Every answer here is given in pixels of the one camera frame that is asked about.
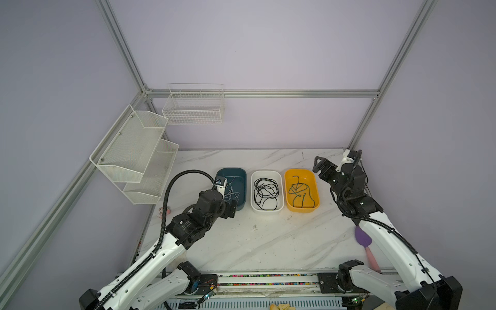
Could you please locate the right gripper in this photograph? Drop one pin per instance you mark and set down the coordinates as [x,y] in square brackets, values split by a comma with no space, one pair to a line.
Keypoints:
[322,163]

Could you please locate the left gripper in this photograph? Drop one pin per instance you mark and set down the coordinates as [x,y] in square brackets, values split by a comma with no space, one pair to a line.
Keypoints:
[225,206]

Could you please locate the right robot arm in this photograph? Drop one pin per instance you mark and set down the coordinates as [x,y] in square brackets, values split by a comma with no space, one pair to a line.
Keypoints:
[420,285]

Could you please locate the teal plastic bin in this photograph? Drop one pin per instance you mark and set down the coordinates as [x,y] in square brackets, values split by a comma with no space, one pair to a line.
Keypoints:
[236,187]

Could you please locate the yellow plastic bin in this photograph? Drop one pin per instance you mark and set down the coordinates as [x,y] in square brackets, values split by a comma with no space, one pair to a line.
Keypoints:
[301,191]

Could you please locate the white plastic bin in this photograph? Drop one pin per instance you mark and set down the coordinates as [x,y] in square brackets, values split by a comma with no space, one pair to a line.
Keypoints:
[266,192]

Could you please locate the pink toy figure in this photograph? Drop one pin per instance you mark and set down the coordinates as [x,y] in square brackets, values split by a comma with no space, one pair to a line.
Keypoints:
[162,212]

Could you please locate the purple pink spatula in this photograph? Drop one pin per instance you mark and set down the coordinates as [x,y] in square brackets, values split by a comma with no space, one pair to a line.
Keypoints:
[364,240]

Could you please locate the white mesh two-tier shelf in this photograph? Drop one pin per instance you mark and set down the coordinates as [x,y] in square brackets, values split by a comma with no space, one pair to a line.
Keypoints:
[135,156]

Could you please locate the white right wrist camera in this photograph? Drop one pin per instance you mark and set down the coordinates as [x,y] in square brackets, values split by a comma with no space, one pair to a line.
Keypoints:
[348,158]

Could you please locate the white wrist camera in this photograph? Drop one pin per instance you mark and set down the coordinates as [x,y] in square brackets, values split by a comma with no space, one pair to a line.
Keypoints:
[220,183]
[348,158]

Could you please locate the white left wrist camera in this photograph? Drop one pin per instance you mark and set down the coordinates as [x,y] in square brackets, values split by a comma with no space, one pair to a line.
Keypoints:
[220,183]

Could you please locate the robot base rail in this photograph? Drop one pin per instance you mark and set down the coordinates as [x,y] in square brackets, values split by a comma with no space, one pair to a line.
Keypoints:
[295,290]

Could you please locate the white wire basket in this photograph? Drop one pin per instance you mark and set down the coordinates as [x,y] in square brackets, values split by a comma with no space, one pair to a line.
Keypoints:
[195,104]

